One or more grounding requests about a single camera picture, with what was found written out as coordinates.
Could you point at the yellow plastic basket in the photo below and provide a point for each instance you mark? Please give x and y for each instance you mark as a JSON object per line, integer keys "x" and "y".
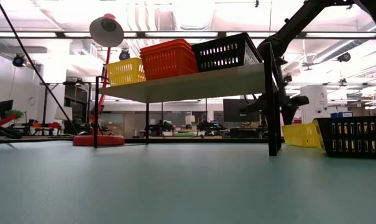
{"x": 299, "y": 135}
{"x": 125, "y": 60}

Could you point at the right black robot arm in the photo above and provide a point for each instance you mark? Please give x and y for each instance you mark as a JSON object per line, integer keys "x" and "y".
{"x": 299, "y": 20}

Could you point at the black background robot arm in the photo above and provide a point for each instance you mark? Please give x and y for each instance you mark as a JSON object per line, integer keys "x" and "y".
{"x": 209, "y": 127}
{"x": 161, "y": 127}

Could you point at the black-legged white shelf table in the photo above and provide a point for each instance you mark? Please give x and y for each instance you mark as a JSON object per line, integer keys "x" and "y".
{"x": 190, "y": 87}

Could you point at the blue storage bin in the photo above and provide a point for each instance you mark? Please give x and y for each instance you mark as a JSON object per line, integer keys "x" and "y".
{"x": 341, "y": 114}

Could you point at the large black monitor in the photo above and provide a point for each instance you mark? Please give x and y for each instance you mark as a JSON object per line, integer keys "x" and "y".
{"x": 232, "y": 109}

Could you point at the teal table mat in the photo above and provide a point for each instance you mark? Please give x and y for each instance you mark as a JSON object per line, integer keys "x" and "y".
{"x": 187, "y": 186}

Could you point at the overhead LED light bar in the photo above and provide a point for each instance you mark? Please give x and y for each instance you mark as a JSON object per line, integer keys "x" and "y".
{"x": 181, "y": 34}

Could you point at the red desk lamp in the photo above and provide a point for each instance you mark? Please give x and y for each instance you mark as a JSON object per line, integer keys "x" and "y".
{"x": 107, "y": 31}

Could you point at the black metal rack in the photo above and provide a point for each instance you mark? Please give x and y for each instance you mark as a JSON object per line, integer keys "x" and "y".
{"x": 79, "y": 102}

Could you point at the white table lamp shade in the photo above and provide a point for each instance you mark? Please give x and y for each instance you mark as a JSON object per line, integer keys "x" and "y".
{"x": 63, "y": 113}

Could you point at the green potted plant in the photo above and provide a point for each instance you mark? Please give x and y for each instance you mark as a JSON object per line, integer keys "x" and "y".
{"x": 14, "y": 113}

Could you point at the small black monitor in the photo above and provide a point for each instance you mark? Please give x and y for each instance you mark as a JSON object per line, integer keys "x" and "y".
{"x": 2, "y": 110}

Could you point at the silver ceiling duct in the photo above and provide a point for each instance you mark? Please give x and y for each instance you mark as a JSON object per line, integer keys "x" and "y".
{"x": 340, "y": 48}

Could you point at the black aluminium rig frame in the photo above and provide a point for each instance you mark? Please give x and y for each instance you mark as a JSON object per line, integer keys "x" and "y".
{"x": 175, "y": 140}

